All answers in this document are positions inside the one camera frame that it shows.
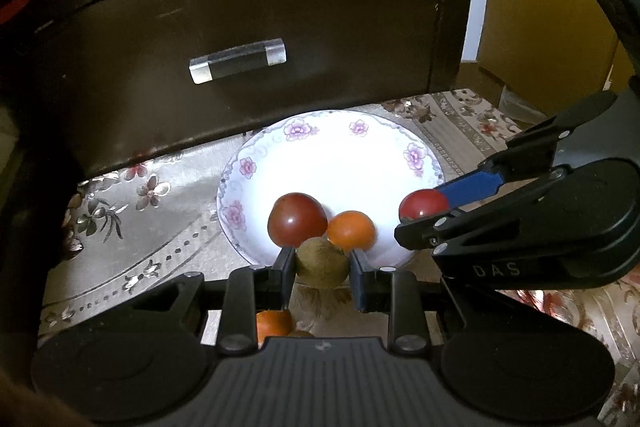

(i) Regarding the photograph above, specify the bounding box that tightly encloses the white floral plate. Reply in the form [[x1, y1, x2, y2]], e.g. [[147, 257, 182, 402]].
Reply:
[[216, 109, 446, 270]]

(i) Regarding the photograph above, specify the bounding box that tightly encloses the orange tangerine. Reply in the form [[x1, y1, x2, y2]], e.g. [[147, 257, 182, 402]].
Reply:
[[327, 210, 377, 253], [256, 309, 294, 348]]

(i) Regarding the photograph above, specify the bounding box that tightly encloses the dark wooden drawer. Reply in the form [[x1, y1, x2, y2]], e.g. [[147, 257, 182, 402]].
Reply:
[[65, 0, 447, 178], [0, 0, 481, 180]]

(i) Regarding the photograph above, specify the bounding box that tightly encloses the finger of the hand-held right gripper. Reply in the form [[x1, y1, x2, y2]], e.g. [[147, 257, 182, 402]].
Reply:
[[439, 91, 619, 208], [394, 166, 574, 254]]

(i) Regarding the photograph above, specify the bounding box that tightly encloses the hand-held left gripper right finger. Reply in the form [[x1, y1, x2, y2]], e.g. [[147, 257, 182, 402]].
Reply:
[[348, 249, 482, 354]]

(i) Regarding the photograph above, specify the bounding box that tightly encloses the clear drawer handle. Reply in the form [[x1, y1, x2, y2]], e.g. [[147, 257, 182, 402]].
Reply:
[[189, 38, 287, 84]]

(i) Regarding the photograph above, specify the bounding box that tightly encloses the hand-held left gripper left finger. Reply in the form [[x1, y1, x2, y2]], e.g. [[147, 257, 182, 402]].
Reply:
[[119, 247, 298, 354]]

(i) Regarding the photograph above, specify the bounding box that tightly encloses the clear plastic bag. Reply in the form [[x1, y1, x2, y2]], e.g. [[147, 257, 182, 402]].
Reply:
[[500, 84, 548, 120]]

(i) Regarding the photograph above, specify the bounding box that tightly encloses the large dark red tomato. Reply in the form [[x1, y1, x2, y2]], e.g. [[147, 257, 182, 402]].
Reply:
[[268, 192, 328, 248]]

